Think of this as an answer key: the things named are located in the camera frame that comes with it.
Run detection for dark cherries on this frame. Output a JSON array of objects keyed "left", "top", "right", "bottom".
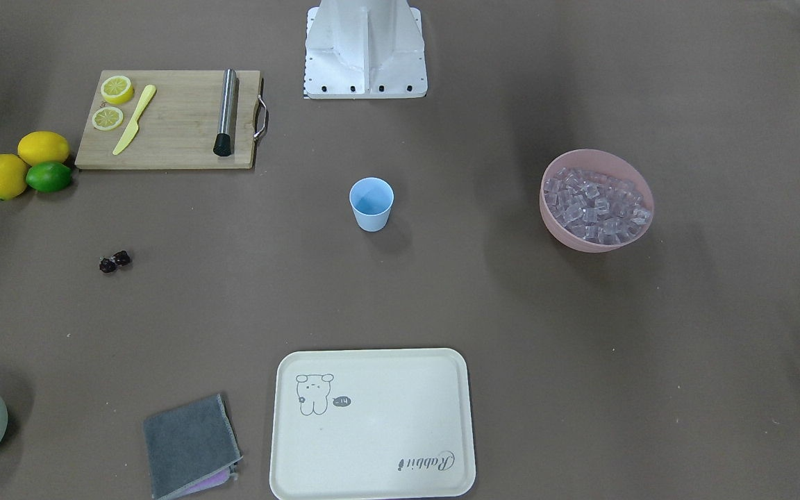
[{"left": 99, "top": 250, "right": 133, "bottom": 274}]

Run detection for light blue plastic cup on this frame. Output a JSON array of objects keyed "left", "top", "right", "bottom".
[{"left": 349, "top": 177, "right": 394, "bottom": 232}]

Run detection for pile of ice cubes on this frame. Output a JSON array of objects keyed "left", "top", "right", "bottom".
[{"left": 542, "top": 167, "right": 654, "bottom": 247}]

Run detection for cream rabbit serving tray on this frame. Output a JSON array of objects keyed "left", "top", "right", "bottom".
[{"left": 269, "top": 348, "right": 476, "bottom": 499}]

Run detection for pink bowl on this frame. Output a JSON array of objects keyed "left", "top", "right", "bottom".
[{"left": 537, "top": 149, "right": 655, "bottom": 253}]

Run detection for steel muddler black tip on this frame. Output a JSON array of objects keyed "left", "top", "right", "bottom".
[{"left": 212, "top": 69, "right": 238, "bottom": 156}]

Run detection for bamboo cutting board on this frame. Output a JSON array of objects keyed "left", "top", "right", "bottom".
[{"left": 75, "top": 69, "right": 267, "bottom": 170}]

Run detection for grey folded cloth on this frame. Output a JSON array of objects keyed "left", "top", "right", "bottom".
[{"left": 142, "top": 393, "right": 242, "bottom": 499}]

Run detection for yellow plastic knife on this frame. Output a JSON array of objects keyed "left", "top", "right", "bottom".
[{"left": 112, "top": 83, "right": 158, "bottom": 156}]

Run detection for lemon half lower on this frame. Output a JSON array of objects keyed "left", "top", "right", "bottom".
[{"left": 91, "top": 106, "right": 124, "bottom": 132}]

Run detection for lemon half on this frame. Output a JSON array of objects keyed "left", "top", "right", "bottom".
[
  {"left": 91, "top": 106, "right": 124, "bottom": 132},
  {"left": 99, "top": 75, "right": 135, "bottom": 106}
]

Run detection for lemon half upper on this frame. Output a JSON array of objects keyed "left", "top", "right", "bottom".
[{"left": 99, "top": 75, "right": 135, "bottom": 106}]

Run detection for green lime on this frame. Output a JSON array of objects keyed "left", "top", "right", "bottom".
[{"left": 25, "top": 161, "right": 72, "bottom": 192}]

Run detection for yellow lemon upper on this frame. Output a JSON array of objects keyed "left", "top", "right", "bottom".
[{"left": 18, "top": 131, "right": 71, "bottom": 167}]

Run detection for yellow lemon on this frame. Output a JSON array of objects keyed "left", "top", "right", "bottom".
[
  {"left": 0, "top": 154, "right": 29, "bottom": 201},
  {"left": 18, "top": 131, "right": 71, "bottom": 167}
]

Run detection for yellow lemon lower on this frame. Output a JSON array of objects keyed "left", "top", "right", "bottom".
[{"left": 0, "top": 154, "right": 29, "bottom": 201}]

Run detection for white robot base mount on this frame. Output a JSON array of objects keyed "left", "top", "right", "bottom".
[{"left": 303, "top": 1, "right": 428, "bottom": 99}]

